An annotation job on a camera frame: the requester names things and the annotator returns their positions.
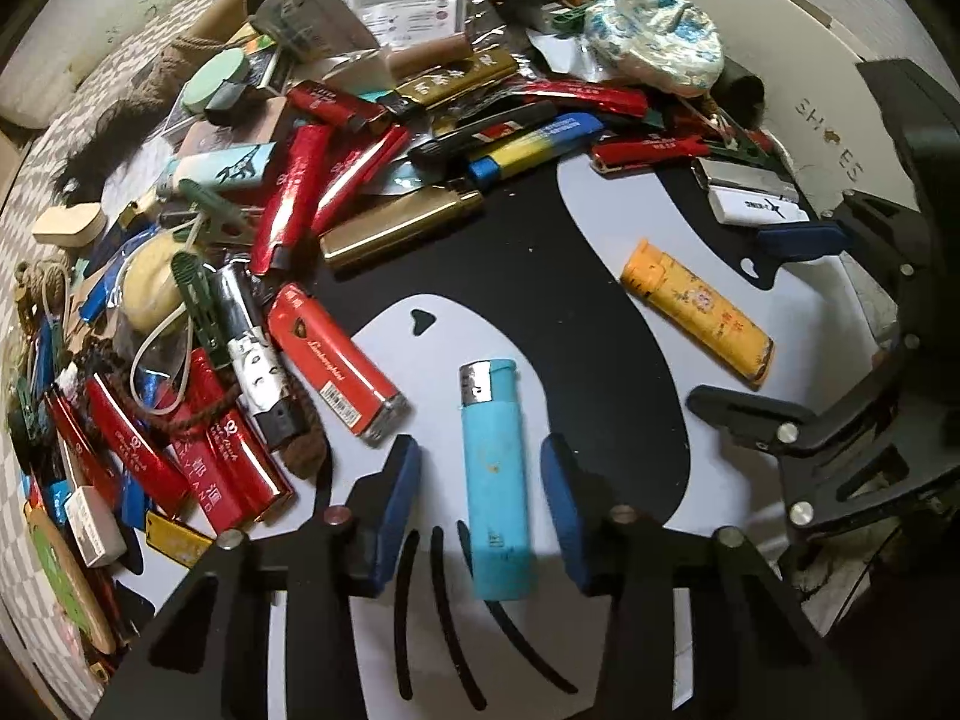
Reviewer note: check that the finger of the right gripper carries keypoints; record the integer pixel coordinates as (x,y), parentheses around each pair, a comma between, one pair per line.
(802,242)

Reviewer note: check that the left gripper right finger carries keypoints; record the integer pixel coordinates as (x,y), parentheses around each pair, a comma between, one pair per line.
(580,503)

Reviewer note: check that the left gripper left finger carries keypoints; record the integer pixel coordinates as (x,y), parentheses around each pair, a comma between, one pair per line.
(381,504)

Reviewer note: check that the light blue lighter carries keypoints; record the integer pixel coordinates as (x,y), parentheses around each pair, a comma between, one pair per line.
(495,462)

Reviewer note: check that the orange yellow lighter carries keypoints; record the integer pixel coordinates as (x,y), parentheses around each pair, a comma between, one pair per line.
(700,311)

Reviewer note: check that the white X-King lighter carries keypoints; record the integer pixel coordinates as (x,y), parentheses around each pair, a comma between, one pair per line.
(737,207)

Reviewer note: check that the silver metal lighter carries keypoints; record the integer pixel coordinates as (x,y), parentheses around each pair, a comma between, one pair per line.
(716,173)

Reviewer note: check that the red Lamborghini lighter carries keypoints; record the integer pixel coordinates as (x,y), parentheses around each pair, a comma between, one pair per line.
(365,400)

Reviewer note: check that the white shoe box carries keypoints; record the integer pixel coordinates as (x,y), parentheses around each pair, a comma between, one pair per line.
(817,105)

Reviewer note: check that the panda print mat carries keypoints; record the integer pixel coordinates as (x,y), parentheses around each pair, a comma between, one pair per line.
(536,279)

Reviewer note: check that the long red lighter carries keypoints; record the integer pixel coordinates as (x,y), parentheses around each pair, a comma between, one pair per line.
(630,154)

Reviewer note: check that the floral fabric pouch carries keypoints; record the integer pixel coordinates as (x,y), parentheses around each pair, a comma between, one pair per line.
(670,45)

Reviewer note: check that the blue yellow gradient lighter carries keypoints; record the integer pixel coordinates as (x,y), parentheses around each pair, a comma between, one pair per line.
(567,133)

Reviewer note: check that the small white box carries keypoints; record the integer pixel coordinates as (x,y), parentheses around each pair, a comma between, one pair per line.
(94,528)

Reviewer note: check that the round cork frog coaster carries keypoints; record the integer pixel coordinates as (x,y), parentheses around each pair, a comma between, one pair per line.
(68,581)

